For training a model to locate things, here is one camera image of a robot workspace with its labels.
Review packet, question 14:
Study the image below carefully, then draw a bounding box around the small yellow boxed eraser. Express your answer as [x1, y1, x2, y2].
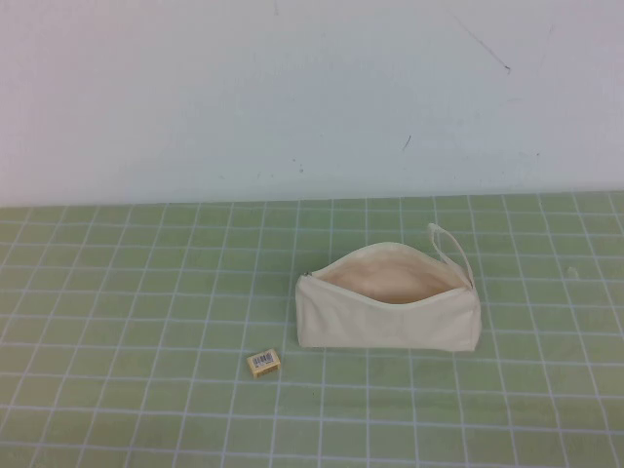
[247, 350, 282, 377]

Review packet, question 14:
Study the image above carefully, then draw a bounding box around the green grid cutting mat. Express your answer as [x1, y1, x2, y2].
[0, 191, 624, 468]

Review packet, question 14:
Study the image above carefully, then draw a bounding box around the cream fabric zip pencil case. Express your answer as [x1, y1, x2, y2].
[295, 222, 483, 352]

